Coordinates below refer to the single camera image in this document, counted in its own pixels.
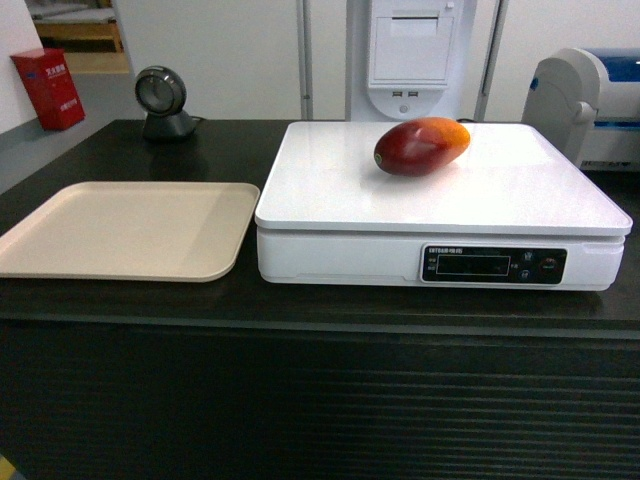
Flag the blue grey label printer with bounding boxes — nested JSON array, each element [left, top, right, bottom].
[[522, 48, 639, 172]]

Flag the wooden pallet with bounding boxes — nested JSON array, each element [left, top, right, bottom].
[[26, 0, 124, 53]]

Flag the white digital checkout scale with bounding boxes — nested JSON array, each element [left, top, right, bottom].
[[255, 122, 633, 291]]

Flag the black checkout counter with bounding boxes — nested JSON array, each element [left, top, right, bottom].
[[0, 118, 640, 480]]

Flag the red fire extinguisher box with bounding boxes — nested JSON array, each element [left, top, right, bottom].
[[10, 48, 85, 131]]

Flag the beige plastic tray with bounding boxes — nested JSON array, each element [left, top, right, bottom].
[[1, 182, 260, 282]]

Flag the white POS terminal stand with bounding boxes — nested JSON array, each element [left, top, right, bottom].
[[345, 1, 508, 121]]

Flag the dark red mango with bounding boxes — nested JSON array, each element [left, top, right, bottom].
[[374, 117, 471, 177]]

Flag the black barcode scanner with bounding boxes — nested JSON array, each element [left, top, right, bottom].
[[134, 66, 196, 143]]

